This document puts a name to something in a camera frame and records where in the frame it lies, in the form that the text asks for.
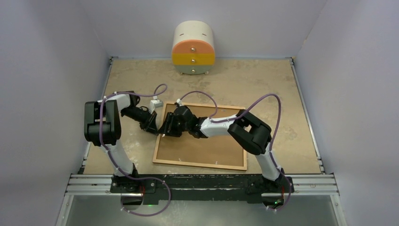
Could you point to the wooden picture frame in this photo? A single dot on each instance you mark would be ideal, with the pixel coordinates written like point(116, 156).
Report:
point(199, 164)

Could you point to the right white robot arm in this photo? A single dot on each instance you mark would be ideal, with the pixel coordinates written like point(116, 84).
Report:
point(251, 133)

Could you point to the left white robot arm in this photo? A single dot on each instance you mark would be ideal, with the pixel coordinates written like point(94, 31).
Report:
point(102, 128)

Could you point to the round drawer cabinet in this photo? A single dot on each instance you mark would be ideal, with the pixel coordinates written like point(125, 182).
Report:
point(193, 50)

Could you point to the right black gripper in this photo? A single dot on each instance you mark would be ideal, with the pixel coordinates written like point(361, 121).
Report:
point(166, 130)

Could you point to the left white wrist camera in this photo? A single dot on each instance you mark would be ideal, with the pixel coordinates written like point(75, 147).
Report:
point(155, 103)

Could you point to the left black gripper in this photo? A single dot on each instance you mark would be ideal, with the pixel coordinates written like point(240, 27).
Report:
point(149, 125)

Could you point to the aluminium rail frame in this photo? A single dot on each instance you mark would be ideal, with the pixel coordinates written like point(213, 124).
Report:
point(315, 200)

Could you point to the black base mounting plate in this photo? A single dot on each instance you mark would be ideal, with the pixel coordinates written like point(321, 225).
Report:
point(251, 188)

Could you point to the brown backing board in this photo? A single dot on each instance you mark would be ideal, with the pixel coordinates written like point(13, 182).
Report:
point(202, 149)

